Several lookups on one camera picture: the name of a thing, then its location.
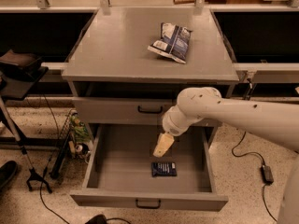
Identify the open grey middle drawer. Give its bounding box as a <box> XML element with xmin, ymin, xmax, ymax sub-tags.
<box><xmin>71</xmin><ymin>125</ymin><xmax>228</xmax><ymax>211</ymax></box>

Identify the closed grey upper drawer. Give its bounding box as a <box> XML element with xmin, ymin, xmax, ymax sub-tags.
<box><xmin>73</xmin><ymin>97</ymin><xmax>176</xmax><ymax>125</ymax></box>

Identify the black shoe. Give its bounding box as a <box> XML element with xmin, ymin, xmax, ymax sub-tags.
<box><xmin>0</xmin><ymin>161</ymin><xmax>18</xmax><ymax>189</ymax></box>

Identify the blue white chip bag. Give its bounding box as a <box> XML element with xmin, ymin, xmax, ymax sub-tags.
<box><xmin>148</xmin><ymin>22</ymin><xmax>192</xmax><ymax>64</ymax></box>

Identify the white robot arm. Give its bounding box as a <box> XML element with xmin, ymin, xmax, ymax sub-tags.
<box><xmin>153</xmin><ymin>87</ymin><xmax>299</xmax><ymax>224</ymax></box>

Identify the black floor cable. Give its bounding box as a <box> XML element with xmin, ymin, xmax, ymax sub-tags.
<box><xmin>24</xmin><ymin>93</ymin><xmax>73</xmax><ymax>224</ymax></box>

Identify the black tray on stand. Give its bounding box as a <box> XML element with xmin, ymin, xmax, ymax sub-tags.
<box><xmin>0</xmin><ymin>49</ymin><xmax>49</xmax><ymax>100</ymax></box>

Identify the black tripod stand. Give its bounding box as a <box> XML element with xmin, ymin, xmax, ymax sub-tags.
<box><xmin>0</xmin><ymin>96</ymin><xmax>52</xmax><ymax>193</ymax></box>

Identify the blue rxbar blueberry bar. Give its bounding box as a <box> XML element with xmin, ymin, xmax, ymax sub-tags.
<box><xmin>151</xmin><ymin>162</ymin><xmax>177</xmax><ymax>176</ymax></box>

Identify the grey drawer cabinet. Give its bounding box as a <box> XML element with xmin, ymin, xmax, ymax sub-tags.
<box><xmin>63</xmin><ymin>7</ymin><xmax>238</xmax><ymax>134</ymax></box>

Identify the wire basket with items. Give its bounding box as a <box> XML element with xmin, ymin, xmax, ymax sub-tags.
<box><xmin>50</xmin><ymin>109</ymin><xmax>93</xmax><ymax>179</ymax></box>

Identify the black object bottom edge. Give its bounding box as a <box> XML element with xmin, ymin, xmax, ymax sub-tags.
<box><xmin>85</xmin><ymin>215</ymin><xmax>131</xmax><ymax>224</ymax></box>

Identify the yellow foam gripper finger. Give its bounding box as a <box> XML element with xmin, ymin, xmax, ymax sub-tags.
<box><xmin>153</xmin><ymin>133</ymin><xmax>175</xmax><ymax>158</ymax></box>

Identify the black power adapter with cable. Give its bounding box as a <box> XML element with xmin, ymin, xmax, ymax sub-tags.
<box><xmin>231</xmin><ymin>133</ymin><xmax>278</xmax><ymax>222</ymax></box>

